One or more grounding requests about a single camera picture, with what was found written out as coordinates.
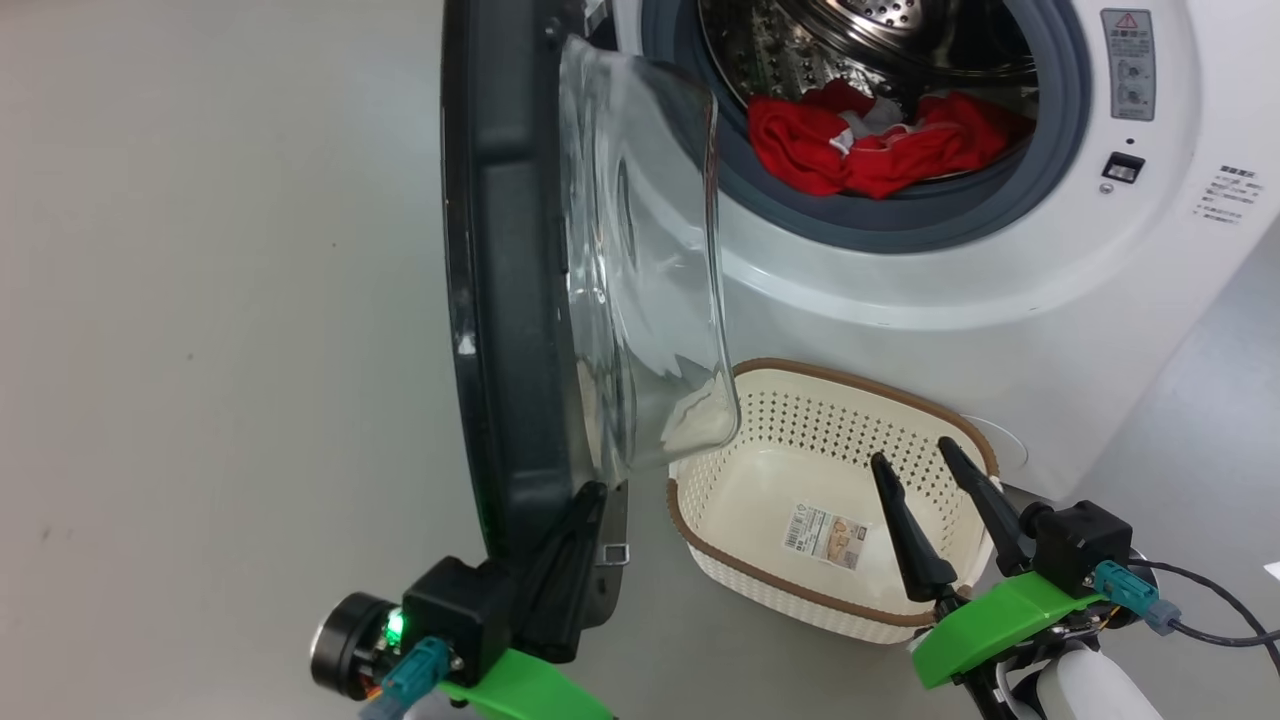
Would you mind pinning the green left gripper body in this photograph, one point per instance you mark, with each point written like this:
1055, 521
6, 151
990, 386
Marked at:
520, 690

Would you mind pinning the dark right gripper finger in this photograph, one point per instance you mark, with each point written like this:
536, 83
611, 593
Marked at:
915, 550
1000, 520

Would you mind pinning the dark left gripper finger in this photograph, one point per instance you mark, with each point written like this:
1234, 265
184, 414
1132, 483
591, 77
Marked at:
528, 600
570, 590

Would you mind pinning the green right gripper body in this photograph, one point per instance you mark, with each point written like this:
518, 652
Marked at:
1000, 620

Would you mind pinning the black round glass washer door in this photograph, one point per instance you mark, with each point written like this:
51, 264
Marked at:
510, 300

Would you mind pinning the red garment with white lining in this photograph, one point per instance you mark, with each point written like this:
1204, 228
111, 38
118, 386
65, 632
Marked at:
940, 145

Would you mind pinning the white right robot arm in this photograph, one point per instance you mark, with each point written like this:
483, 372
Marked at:
1090, 690

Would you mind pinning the cream perforated basket brown rim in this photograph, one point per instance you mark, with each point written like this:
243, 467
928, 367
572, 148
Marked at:
760, 480

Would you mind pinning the white front-load washing machine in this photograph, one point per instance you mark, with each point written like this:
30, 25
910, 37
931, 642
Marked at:
1000, 290

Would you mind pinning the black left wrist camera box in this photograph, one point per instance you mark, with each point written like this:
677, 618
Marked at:
460, 615

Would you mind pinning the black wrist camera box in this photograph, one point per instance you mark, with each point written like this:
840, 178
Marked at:
1080, 545
460, 615

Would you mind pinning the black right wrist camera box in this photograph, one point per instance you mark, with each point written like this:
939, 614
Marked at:
1080, 545

